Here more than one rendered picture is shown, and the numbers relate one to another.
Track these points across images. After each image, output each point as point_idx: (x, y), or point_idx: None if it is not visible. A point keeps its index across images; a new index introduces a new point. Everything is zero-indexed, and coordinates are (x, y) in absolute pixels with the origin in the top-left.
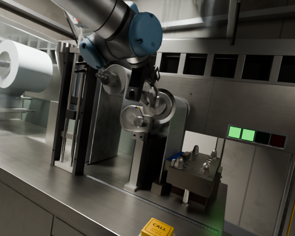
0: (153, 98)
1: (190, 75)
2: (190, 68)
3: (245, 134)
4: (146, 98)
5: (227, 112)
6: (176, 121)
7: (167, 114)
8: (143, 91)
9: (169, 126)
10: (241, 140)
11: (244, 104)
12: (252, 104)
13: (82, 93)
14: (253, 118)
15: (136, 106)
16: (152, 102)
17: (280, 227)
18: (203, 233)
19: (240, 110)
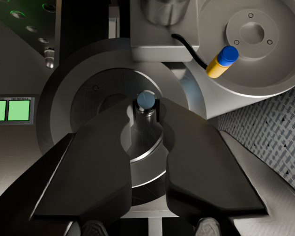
0: (70, 150)
1: (128, 216)
2: (140, 228)
3: None
4: (162, 141)
5: (38, 146)
6: None
7: (60, 83)
8: (184, 211)
9: (58, 42)
10: (4, 97)
11: (9, 168)
12: None
13: None
14: None
15: (224, 56)
16: (102, 120)
17: None
18: None
19: (15, 155)
